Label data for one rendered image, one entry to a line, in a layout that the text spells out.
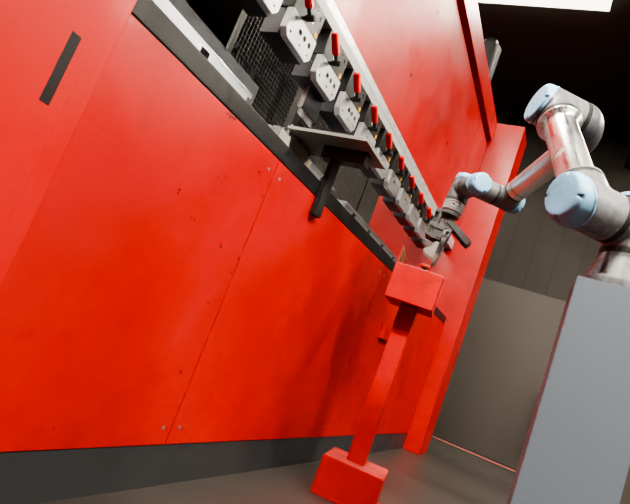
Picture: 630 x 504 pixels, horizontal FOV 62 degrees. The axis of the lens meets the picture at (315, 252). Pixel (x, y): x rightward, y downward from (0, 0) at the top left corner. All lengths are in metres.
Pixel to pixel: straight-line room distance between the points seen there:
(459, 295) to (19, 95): 3.12
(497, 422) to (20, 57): 5.02
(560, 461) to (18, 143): 1.10
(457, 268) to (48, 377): 2.95
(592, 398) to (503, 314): 4.22
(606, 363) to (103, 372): 1.00
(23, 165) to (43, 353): 0.36
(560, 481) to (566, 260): 4.45
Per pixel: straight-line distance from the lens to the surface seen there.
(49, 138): 0.77
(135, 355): 1.12
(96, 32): 0.80
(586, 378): 1.23
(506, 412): 5.35
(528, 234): 5.64
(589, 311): 1.25
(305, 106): 1.66
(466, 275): 3.58
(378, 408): 1.79
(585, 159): 1.40
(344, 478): 1.75
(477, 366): 5.37
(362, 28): 1.88
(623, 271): 1.30
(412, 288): 1.73
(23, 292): 0.92
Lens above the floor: 0.45
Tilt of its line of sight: 9 degrees up
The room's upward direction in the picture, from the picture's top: 21 degrees clockwise
